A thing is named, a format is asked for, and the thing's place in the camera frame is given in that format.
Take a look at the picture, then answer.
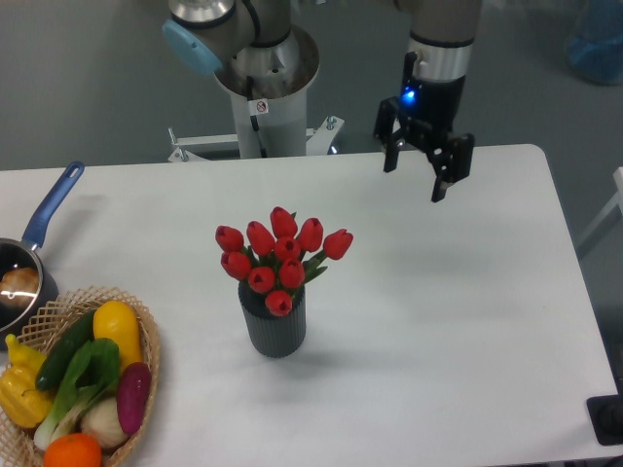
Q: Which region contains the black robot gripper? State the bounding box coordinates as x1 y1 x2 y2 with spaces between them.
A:
373 77 475 202

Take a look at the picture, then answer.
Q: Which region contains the red tulip bouquet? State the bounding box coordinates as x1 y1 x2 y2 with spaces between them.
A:
215 206 354 318

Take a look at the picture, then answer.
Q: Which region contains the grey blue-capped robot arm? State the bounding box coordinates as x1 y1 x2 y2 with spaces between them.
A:
162 1 482 201

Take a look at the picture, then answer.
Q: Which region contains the dark grey ribbed vase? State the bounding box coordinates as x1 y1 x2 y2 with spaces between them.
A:
238 283 307 358

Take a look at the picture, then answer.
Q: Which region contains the blue translucent container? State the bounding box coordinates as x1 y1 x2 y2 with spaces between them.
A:
565 0 622 86

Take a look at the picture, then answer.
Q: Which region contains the black device at table edge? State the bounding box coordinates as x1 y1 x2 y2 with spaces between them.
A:
586 395 622 446

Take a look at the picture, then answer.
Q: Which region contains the purple eggplant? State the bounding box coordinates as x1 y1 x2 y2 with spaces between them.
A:
116 362 152 435

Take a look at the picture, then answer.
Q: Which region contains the green bok choy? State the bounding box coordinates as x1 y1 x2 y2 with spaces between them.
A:
34 338 121 450

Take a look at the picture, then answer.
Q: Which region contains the green cucumber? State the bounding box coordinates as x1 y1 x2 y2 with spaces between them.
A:
35 309 95 391

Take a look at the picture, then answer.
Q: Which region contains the white garlic bulb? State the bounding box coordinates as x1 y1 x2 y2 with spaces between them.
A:
80 397 128 449

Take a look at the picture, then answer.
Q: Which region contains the bread roll in pan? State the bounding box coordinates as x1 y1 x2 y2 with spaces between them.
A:
1 268 39 310

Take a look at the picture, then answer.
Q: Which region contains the orange fruit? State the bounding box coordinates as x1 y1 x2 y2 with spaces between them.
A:
43 433 102 467

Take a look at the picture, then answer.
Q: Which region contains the yellow bell pepper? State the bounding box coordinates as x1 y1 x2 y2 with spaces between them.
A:
1 334 55 429

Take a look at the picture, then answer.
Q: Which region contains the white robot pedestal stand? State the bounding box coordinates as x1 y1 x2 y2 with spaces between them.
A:
166 23 385 163

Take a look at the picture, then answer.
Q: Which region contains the white frame at right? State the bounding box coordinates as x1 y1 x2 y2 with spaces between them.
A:
575 167 622 259

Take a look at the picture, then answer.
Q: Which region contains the blue-handled saucepan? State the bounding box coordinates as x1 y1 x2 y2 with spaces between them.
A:
1 162 85 336

